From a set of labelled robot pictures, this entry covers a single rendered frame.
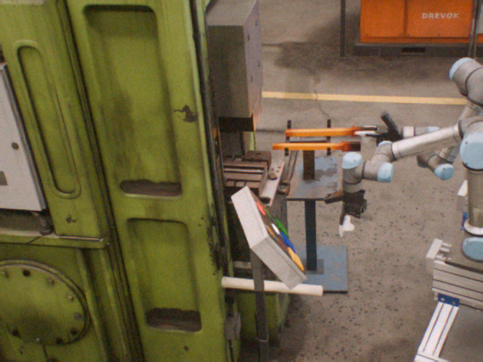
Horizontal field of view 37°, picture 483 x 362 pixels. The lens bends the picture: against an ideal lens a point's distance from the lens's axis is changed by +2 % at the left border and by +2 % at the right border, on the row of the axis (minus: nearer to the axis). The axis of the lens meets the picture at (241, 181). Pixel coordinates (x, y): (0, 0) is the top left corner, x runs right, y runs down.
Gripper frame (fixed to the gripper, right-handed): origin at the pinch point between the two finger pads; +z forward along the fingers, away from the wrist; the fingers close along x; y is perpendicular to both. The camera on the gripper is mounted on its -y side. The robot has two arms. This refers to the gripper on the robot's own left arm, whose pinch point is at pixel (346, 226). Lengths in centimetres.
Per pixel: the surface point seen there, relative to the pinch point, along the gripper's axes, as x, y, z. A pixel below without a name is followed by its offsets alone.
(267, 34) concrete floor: 377, -236, 94
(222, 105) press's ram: -2, -54, -49
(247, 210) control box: -35, -26, -25
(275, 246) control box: -46, -9, -22
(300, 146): 53, -46, 1
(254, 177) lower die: 11, -49, -6
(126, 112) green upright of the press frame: -31, -80, -55
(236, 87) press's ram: 0, -47, -57
